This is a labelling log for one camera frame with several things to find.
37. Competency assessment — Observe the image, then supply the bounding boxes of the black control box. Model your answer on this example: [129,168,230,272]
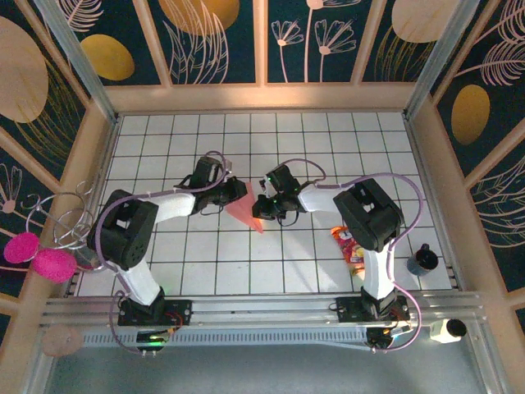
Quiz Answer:
[136,331,170,355]
[366,323,411,354]

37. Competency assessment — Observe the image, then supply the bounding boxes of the small white camera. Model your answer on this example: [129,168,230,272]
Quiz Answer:
[428,318,469,344]

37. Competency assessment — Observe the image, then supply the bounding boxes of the pink cloth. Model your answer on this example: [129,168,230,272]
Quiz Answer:
[224,181,267,235]

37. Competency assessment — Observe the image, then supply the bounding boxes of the aluminium corner post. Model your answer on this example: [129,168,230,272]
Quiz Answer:
[34,0,120,123]
[404,0,483,119]

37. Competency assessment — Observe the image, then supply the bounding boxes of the aluminium mounting rail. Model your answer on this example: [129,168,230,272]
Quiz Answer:
[40,290,485,329]

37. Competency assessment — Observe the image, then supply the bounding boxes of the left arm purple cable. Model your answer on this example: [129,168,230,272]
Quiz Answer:
[96,150,231,354]

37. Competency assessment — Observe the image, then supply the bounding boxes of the slotted grey cable duct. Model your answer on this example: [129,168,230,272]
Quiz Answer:
[81,329,370,350]

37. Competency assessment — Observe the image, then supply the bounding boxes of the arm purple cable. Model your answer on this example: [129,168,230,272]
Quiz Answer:
[286,158,426,354]
[96,150,231,354]

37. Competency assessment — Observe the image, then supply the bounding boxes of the round wooden disc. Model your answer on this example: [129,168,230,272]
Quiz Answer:
[40,323,84,357]

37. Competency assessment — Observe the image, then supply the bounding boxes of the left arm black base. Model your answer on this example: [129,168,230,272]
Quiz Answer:
[116,298,194,328]

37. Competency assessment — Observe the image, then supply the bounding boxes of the silver wire rack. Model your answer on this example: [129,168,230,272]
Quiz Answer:
[24,179,98,251]

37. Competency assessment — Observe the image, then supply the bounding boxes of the dark mug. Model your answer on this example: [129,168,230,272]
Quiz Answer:
[407,242,441,277]

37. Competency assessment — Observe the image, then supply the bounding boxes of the pink sponge ball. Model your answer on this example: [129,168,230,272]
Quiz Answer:
[31,248,79,284]

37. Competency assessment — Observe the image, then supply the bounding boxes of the aluminium table edge strip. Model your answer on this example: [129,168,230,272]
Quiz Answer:
[404,113,467,291]
[65,114,121,297]

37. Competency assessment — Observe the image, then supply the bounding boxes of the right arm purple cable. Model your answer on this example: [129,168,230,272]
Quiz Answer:
[286,158,426,354]

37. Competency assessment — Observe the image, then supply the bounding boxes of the colourful candy bag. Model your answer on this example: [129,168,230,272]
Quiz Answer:
[331,225,369,278]

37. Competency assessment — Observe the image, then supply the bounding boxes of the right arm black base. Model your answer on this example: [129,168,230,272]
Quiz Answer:
[335,295,411,325]

